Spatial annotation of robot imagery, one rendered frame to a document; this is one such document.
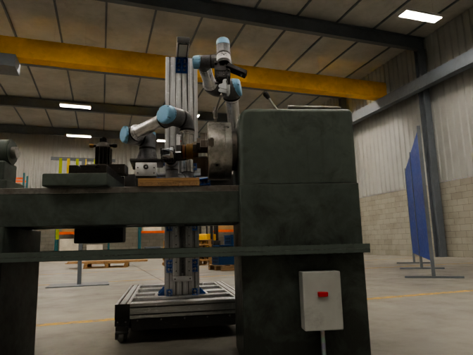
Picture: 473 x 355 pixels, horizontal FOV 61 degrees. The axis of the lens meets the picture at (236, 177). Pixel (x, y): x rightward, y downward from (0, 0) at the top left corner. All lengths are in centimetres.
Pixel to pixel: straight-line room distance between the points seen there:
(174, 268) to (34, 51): 1108
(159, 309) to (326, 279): 116
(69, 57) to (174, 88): 1017
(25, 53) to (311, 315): 1223
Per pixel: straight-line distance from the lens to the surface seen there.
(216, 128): 210
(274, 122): 205
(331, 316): 196
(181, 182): 199
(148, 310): 266
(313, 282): 192
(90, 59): 1321
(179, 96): 317
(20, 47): 1346
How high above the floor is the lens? 57
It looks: 9 degrees up
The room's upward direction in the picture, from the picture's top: 1 degrees counter-clockwise
